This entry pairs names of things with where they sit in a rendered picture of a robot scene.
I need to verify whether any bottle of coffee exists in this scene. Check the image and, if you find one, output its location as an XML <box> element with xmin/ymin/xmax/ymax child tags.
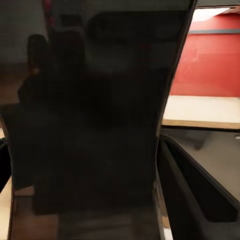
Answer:
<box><xmin>0</xmin><ymin>0</ymin><xmax>198</xmax><ymax>240</ymax></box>

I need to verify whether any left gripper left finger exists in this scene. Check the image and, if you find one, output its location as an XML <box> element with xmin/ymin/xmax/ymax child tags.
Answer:
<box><xmin>0</xmin><ymin>137</ymin><xmax>12</xmax><ymax>193</ymax></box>

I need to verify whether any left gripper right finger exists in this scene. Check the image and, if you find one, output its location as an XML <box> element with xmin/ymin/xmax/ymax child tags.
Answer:
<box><xmin>156</xmin><ymin>134</ymin><xmax>240</xmax><ymax>240</ymax></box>

